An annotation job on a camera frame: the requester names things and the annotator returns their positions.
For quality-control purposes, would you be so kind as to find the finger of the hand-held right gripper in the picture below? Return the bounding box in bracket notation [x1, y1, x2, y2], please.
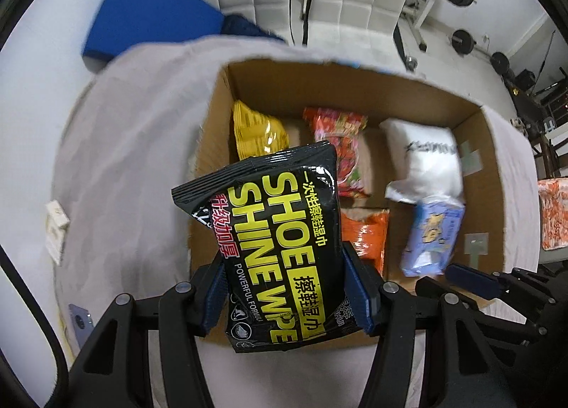
[415, 277, 548, 347]
[446, 263, 556, 308]

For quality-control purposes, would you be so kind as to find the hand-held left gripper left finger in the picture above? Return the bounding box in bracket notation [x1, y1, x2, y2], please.
[66, 254, 231, 408]

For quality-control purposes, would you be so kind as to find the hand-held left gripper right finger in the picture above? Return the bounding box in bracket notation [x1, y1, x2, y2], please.
[342, 242, 494, 408]

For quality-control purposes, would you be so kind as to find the light blue tissue packet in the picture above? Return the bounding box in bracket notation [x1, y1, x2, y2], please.
[399, 197, 466, 277]

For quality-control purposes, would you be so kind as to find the orange snack packet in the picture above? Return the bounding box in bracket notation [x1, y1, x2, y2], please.
[341, 208, 391, 278]

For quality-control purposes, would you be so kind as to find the black wipes packet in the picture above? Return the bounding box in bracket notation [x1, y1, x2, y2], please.
[171, 140, 363, 354]

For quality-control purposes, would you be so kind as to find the cardboard box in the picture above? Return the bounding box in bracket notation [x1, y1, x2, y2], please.
[188, 59, 507, 349]

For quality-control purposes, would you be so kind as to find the white soft packet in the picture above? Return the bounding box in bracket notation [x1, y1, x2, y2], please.
[379, 118, 465, 205]

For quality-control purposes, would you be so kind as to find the red snack packet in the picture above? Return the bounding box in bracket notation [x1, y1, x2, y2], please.
[302, 107, 369, 199]

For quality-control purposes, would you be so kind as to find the yellow snack packet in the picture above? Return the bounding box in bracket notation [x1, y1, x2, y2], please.
[231, 100, 290, 163]

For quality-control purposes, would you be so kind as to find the orange floral cloth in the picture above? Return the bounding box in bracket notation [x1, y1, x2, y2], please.
[536, 179, 568, 252]

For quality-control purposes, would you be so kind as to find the blue smartphone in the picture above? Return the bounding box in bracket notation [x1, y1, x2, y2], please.
[67, 303, 94, 345]

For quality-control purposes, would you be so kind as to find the dark wooden chair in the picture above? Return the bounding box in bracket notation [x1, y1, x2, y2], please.
[530, 123, 568, 179]

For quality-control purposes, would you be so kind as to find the small white box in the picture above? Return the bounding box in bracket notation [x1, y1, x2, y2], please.
[44, 199, 71, 266]

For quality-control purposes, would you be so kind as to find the short barbell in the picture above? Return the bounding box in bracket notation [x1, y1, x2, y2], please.
[450, 28, 512, 77]

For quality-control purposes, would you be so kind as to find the dark blue cloth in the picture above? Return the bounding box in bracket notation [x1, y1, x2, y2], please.
[220, 13, 287, 44]

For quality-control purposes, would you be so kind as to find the blue foam mat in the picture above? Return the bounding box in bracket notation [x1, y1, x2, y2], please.
[82, 0, 225, 66]

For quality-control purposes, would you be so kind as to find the black cable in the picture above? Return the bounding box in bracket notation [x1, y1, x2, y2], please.
[0, 243, 68, 375]

